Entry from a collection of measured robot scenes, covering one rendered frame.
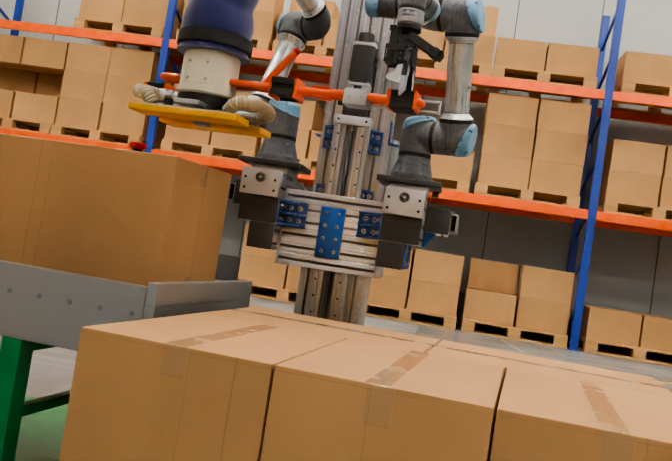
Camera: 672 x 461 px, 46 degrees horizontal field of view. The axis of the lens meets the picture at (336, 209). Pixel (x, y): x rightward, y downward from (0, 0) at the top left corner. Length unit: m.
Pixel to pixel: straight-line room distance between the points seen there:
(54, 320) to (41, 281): 0.11
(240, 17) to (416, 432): 1.40
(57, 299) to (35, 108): 8.85
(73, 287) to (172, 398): 0.70
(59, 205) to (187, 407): 1.01
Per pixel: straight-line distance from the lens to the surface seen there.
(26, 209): 2.44
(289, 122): 2.86
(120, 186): 2.28
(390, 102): 2.21
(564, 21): 11.27
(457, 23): 2.73
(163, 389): 1.55
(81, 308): 2.15
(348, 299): 2.96
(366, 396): 1.42
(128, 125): 10.37
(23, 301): 2.24
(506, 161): 9.50
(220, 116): 2.23
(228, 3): 2.38
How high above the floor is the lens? 0.78
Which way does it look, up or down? 3 degrees up
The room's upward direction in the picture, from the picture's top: 9 degrees clockwise
